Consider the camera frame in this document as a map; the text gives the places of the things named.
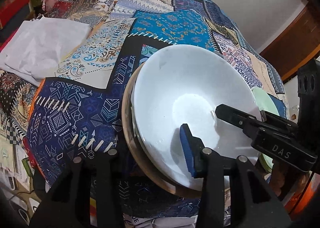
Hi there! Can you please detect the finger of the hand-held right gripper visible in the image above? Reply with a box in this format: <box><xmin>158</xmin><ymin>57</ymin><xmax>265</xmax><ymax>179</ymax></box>
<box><xmin>215</xmin><ymin>103</ymin><xmax>263</xmax><ymax>141</ymax></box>
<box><xmin>261</xmin><ymin>110</ymin><xmax>300</xmax><ymax>131</ymax></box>

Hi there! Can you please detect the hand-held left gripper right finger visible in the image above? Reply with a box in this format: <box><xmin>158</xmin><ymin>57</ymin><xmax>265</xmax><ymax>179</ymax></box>
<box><xmin>179</xmin><ymin>123</ymin><xmax>293</xmax><ymax>228</ymax></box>

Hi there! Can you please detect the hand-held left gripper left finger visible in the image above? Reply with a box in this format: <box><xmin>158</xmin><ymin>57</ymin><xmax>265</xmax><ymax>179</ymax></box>
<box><xmin>30</xmin><ymin>140</ymin><xmax>133</xmax><ymax>228</ymax></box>

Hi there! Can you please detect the green plate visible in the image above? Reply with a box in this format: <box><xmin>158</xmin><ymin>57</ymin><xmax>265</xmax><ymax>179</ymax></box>
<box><xmin>251</xmin><ymin>86</ymin><xmax>280</xmax><ymax>174</ymax></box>

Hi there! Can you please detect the pink bowl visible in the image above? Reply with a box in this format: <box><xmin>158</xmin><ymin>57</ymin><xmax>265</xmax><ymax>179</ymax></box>
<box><xmin>121</xmin><ymin>56</ymin><xmax>200</xmax><ymax>197</ymax></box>

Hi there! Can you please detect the white bowl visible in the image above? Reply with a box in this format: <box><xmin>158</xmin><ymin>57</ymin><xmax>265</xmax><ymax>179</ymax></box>
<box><xmin>134</xmin><ymin>45</ymin><xmax>262</xmax><ymax>192</ymax></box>

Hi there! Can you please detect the person's right hand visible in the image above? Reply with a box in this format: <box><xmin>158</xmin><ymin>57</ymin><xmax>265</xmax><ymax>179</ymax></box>
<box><xmin>271</xmin><ymin>162</ymin><xmax>308</xmax><ymax>195</ymax></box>

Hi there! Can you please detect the white appliance with stickers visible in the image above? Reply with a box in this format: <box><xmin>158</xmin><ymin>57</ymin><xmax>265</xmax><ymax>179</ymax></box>
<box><xmin>287</xmin><ymin>105</ymin><xmax>300</xmax><ymax>124</ymax></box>

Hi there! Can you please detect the patchwork tablecloth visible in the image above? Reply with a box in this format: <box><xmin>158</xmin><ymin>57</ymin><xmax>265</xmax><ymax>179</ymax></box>
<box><xmin>0</xmin><ymin>0</ymin><xmax>288</xmax><ymax>221</ymax></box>

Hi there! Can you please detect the white cloth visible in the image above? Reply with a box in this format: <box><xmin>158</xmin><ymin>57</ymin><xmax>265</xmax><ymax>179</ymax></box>
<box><xmin>0</xmin><ymin>16</ymin><xmax>91</xmax><ymax>87</ymax></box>

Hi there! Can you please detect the red box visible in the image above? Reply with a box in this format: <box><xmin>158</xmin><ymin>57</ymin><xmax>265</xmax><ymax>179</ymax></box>
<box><xmin>0</xmin><ymin>0</ymin><xmax>31</xmax><ymax>29</ymax></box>

